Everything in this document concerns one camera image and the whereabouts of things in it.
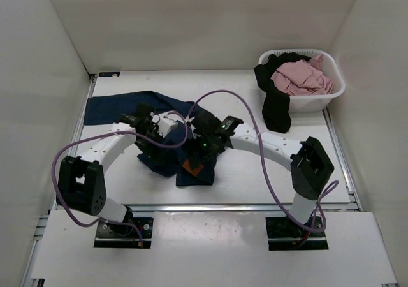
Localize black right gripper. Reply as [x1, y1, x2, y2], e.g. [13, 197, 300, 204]
[182, 132, 226, 170]

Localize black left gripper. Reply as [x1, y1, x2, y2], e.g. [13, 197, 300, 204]
[135, 124, 173, 165]

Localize dark blue denim trousers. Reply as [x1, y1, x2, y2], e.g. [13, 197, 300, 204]
[83, 91, 217, 186]

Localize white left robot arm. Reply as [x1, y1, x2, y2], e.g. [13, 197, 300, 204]
[52, 105, 188, 236]

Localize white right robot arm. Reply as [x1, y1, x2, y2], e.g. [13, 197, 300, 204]
[189, 112, 334, 236]

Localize black garment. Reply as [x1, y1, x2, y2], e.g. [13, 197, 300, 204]
[254, 52, 310, 133]

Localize white front cover board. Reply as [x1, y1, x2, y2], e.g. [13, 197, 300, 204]
[33, 210, 396, 286]

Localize pink garment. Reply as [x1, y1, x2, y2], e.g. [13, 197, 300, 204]
[271, 52, 334, 96]

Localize white plastic laundry basket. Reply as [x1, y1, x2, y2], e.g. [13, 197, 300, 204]
[258, 48, 346, 114]

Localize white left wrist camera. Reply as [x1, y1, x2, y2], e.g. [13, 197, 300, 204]
[157, 116, 178, 138]

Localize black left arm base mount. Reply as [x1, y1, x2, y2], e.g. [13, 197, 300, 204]
[94, 217, 154, 249]

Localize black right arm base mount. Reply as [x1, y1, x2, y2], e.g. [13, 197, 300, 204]
[265, 217, 329, 251]

